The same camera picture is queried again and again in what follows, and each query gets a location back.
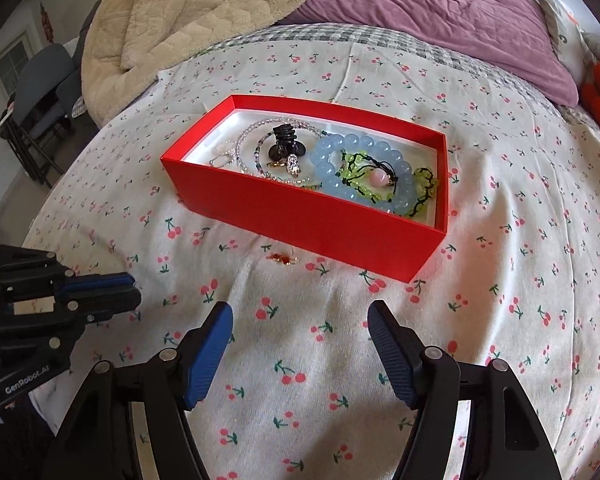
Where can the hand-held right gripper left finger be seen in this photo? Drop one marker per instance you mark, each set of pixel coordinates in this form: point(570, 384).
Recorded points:
point(212, 350)

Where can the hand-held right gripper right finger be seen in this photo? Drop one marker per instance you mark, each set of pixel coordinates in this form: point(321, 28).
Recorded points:
point(390, 350)

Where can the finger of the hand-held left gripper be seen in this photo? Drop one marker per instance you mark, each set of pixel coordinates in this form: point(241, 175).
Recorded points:
point(115, 305)
point(100, 284)

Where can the red cardboard box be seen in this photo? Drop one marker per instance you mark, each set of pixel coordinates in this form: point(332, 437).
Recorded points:
point(305, 225)

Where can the black hair claw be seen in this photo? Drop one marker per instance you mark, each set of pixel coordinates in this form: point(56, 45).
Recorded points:
point(282, 135)

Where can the cherry print bed sheet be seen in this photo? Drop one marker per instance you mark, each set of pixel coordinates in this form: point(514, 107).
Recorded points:
point(430, 335)

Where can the small gold charm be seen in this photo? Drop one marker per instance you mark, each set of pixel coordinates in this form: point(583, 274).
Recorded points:
point(282, 258)

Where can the grey chair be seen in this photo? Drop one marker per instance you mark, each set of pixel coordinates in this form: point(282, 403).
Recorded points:
point(42, 85)

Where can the beige quilted blanket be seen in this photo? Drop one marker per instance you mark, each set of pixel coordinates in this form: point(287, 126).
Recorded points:
point(180, 10)

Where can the grey checked bed cover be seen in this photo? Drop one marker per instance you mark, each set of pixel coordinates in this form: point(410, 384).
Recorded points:
point(430, 47)

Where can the purple blanket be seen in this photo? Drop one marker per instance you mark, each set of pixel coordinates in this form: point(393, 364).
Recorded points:
point(430, 5)

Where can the white printed pillow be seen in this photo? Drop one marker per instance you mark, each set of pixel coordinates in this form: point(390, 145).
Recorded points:
point(565, 25)

